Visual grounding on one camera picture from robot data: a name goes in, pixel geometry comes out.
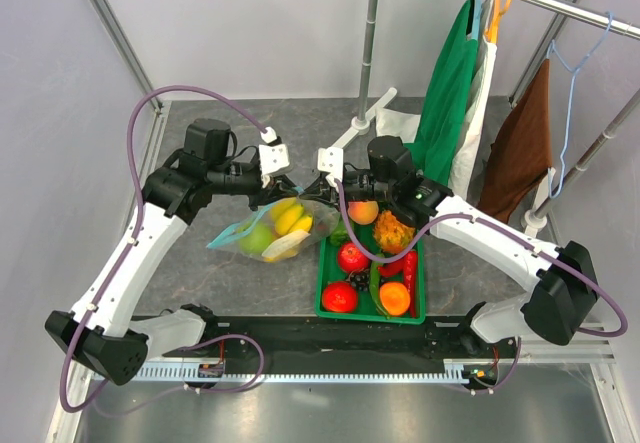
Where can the brown hanging towel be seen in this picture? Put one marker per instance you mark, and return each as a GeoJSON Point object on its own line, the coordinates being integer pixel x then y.
{"type": "Point", "coordinates": [522, 151]}

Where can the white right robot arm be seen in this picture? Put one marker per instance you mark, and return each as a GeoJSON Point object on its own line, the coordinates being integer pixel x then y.
{"type": "Point", "coordinates": [558, 282]}

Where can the black grape bunch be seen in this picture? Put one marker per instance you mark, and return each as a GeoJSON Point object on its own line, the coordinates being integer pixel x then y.
{"type": "Point", "coordinates": [359, 280]}

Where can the clear zip top bag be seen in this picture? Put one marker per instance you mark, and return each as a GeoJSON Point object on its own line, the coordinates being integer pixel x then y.
{"type": "Point", "coordinates": [325, 219]}

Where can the silver horizontal rack bar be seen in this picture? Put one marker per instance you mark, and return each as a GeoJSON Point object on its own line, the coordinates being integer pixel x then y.
{"type": "Point", "coordinates": [583, 15]}

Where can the light blue clothes hanger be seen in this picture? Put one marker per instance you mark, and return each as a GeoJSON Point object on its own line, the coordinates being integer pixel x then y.
{"type": "Point", "coordinates": [552, 50]}

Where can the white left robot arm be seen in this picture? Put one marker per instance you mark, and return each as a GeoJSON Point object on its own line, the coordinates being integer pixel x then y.
{"type": "Point", "coordinates": [99, 332]}

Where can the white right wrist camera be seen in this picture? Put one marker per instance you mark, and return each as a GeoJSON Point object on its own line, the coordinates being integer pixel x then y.
{"type": "Point", "coordinates": [330, 163]}

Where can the green hanging cloth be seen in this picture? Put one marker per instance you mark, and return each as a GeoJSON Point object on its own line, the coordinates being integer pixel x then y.
{"type": "Point", "coordinates": [445, 102]}

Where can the grey vertical rack pole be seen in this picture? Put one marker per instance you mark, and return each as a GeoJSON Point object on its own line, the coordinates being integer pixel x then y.
{"type": "Point", "coordinates": [370, 24]}

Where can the red chili pepper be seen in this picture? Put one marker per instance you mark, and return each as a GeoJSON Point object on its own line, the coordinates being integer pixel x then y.
{"type": "Point", "coordinates": [409, 279]}

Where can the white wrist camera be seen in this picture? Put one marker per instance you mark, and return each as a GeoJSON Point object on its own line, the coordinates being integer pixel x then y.
{"type": "Point", "coordinates": [273, 154]}
{"type": "Point", "coordinates": [330, 163]}

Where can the grey right rack pole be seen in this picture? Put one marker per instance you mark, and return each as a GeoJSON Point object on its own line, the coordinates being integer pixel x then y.
{"type": "Point", "coordinates": [536, 218]}

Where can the green chili pepper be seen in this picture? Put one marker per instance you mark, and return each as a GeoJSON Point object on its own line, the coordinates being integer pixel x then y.
{"type": "Point", "coordinates": [374, 289]}

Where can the white hanging cloth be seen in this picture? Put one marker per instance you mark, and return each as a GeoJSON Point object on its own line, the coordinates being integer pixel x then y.
{"type": "Point", "coordinates": [404, 125]}

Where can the green apple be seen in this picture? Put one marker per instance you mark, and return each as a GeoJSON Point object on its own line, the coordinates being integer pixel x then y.
{"type": "Point", "coordinates": [257, 240]}

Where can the red apple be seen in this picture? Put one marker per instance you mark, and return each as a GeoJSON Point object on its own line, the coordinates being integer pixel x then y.
{"type": "Point", "coordinates": [351, 259]}

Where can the red tomato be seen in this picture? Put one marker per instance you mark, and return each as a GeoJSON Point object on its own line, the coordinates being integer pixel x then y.
{"type": "Point", "coordinates": [339, 297]}

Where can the orange clothes hanger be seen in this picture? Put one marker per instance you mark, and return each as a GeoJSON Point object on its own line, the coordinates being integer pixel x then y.
{"type": "Point", "coordinates": [499, 10]}

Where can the orange pineapple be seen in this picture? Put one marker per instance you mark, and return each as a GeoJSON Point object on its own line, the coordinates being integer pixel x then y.
{"type": "Point", "coordinates": [390, 234]}

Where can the peach fruit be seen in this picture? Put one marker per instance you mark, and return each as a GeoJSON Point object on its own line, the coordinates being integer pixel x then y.
{"type": "Point", "coordinates": [363, 212]}

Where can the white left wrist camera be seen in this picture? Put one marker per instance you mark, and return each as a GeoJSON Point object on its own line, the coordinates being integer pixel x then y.
{"type": "Point", "coordinates": [273, 154]}

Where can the yellow banana bunch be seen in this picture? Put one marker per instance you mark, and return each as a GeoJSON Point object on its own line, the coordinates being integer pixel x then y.
{"type": "Point", "coordinates": [289, 215]}

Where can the orange fruit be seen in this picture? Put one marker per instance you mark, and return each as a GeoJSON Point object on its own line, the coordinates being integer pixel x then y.
{"type": "Point", "coordinates": [395, 298]}

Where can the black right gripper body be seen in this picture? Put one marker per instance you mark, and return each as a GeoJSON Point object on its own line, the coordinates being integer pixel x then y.
{"type": "Point", "coordinates": [360, 185]}

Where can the dark green bell pepper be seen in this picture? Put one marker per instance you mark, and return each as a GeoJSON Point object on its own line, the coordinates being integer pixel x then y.
{"type": "Point", "coordinates": [339, 235]}

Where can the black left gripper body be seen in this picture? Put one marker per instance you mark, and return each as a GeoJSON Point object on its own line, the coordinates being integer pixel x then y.
{"type": "Point", "coordinates": [263, 195]}

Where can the green plastic tray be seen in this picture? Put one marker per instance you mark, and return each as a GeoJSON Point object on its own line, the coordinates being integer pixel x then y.
{"type": "Point", "coordinates": [329, 272]}

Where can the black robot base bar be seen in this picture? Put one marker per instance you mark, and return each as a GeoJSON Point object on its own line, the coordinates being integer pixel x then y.
{"type": "Point", "coordinates": [434, 339]}

